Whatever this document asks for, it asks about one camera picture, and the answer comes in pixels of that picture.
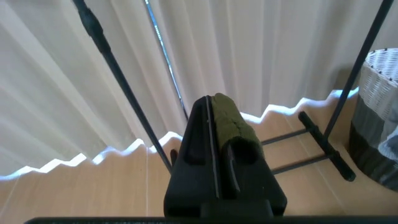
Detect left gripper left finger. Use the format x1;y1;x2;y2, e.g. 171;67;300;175
164;95;223;218

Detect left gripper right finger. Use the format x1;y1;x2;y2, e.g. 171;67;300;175
220;138;287;216

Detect green long-sleeved shirt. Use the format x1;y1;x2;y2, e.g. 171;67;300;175
211;92;266;158

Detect black clothes rack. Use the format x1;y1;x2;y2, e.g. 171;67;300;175
73;0;395;183

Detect white laundry basket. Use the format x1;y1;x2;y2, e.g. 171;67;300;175
348;48;398;191

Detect grey garment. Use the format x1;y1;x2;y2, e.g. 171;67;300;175
377;126;398;163

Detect beige curtain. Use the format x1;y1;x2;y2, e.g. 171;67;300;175
0;0;398;181

